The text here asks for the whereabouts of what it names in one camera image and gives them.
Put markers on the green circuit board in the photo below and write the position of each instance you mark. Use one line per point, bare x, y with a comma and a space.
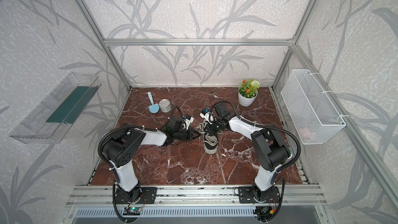
132, 211

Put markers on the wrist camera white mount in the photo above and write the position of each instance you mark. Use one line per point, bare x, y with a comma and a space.
207, 115
187, 121

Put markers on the clear plastic wall tray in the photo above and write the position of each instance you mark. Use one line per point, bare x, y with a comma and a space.
50, 121

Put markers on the light blue scoop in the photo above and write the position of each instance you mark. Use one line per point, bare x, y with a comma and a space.
153, 108

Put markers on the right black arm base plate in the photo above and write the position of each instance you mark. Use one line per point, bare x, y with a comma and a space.
254, 195

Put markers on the potted plant white pot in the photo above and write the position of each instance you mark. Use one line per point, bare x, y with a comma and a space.
247, 92

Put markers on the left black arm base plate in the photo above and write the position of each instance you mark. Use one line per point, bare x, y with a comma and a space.
139, 195

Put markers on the right controller board with wires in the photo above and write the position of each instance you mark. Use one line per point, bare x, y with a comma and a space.
264, 211

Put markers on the aluminium front rail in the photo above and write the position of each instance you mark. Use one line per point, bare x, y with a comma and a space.
195, 195

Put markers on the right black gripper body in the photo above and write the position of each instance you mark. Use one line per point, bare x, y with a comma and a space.
212, 127

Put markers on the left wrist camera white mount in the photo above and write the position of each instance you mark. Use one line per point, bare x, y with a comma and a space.
187, 121

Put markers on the pink object in basket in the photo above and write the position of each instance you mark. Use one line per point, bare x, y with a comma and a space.
306, 133

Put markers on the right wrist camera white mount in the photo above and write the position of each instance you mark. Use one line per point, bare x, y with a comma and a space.
207, 115

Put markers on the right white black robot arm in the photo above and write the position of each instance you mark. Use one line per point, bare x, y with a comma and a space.
276, 149

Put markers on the silver tin can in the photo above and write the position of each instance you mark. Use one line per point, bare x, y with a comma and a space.
165, 105

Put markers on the white wire basket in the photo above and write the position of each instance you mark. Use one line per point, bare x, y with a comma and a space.
310, 107

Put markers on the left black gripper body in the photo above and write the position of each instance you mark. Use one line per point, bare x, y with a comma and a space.
186, 134

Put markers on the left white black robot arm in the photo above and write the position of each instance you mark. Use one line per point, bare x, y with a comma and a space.
118, 147

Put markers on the white shoelace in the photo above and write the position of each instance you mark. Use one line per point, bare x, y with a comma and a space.
203, 129

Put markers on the black white canvas sneaker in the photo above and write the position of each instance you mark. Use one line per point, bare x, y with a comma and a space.
210, 146

